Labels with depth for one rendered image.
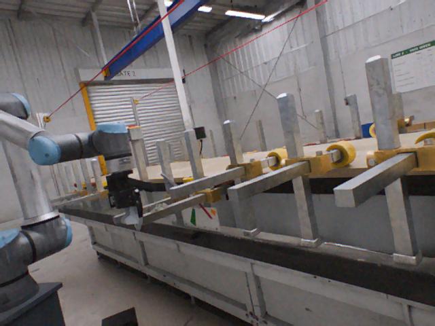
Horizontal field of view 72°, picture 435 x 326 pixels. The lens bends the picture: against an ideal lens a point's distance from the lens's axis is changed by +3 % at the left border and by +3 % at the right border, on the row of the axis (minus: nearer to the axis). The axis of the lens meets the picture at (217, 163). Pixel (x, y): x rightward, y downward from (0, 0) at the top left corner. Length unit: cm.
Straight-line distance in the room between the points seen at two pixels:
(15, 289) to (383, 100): 140
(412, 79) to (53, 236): 768
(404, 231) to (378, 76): 36
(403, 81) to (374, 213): 723
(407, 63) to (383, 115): 745
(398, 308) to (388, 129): 46
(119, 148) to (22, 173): 62
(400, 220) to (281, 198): 55
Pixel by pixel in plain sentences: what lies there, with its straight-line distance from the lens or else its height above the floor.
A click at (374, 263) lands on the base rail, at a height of 70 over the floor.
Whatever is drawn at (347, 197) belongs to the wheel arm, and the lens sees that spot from 50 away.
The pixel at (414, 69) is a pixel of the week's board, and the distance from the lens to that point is 817.
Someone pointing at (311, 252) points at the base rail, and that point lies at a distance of 94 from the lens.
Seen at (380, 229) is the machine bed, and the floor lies 69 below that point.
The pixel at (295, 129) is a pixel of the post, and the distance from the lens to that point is 89.
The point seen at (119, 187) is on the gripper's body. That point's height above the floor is 98.
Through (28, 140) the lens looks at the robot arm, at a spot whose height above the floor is 119.
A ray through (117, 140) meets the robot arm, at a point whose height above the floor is 113.
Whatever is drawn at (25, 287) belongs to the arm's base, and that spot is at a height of 65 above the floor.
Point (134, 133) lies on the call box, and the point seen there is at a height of 119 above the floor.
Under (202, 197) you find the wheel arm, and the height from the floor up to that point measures 85.
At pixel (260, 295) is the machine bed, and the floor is 27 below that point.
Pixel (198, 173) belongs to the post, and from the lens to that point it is 124.
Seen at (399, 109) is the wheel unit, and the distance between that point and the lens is 190.
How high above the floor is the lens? 108
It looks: 5 degrees down
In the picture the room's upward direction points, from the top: 12 degrees counter-clockwise
